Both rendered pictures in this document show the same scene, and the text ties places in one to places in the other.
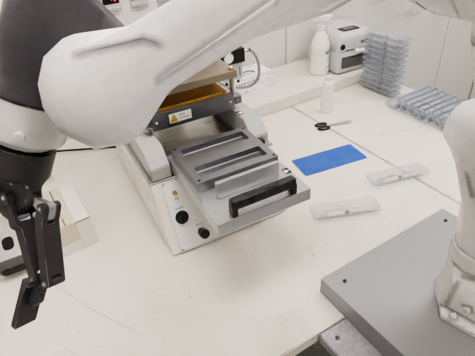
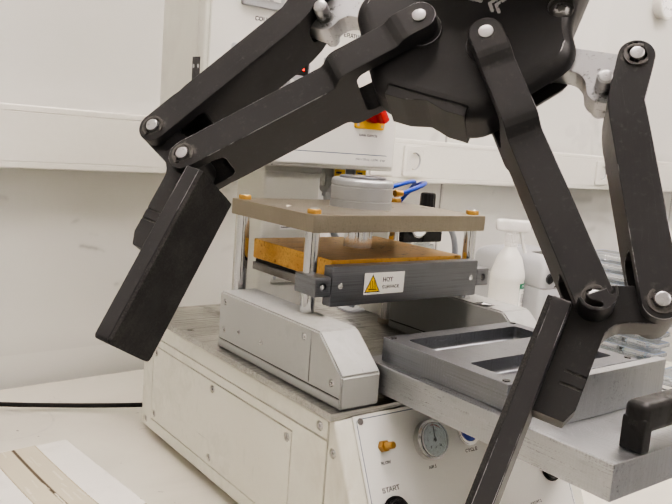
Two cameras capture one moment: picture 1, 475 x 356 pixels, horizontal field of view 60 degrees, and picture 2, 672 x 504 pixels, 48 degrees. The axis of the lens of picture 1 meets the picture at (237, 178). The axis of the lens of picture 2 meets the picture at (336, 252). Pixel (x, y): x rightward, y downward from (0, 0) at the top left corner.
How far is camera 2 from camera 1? 0.50 m
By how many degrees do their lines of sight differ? 30
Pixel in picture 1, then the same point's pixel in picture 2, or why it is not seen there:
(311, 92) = not seen: hidden behind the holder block
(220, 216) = (603, 450)
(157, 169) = (357, 379)
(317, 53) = (504, 285)
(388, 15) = not seen: hidden behind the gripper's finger
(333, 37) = (532, 262)
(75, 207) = (97, 484)
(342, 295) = not seen: outside the picture
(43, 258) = (654, 208)
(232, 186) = (591, 396)
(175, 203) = (383, 475)
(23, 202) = (553, 50)
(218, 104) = (451, 276)
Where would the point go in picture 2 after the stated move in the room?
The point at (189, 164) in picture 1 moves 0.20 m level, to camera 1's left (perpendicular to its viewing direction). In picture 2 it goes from (455, 358) to (242, 355)
